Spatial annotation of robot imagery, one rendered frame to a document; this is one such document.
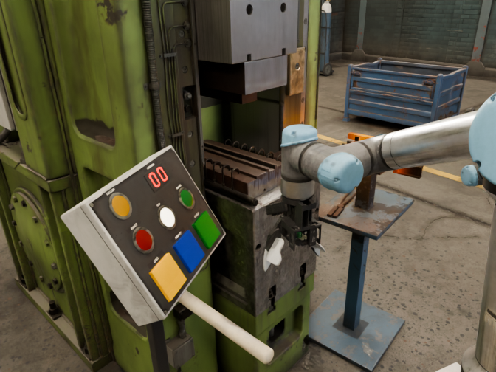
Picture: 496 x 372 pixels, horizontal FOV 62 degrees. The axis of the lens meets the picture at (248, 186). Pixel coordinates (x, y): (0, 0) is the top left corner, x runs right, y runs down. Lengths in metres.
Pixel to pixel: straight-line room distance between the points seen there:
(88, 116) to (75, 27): 0.29
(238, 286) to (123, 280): 0.81
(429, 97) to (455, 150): 4.35
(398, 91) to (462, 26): 4.39
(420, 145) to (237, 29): 0.64
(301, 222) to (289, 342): 1.10
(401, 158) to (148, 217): 0.53
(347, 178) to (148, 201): 0.43
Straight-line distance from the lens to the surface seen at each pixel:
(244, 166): 1.47
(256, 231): 1.38
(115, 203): 0.87
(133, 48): 1.19
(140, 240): 0.88
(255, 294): 1.53
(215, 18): 1.25
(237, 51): 1.23
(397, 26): 10.15
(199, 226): 1.03
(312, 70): 1.79
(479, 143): 0.54
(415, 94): 5.16
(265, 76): 1.33
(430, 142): 0.78
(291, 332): 1.99
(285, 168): 0.89
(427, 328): 2.39
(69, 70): 1.52
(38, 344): 2.42
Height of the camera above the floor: 1.55
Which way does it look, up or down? 25 degrees down
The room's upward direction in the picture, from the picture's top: 1 degrees counter-clockwise
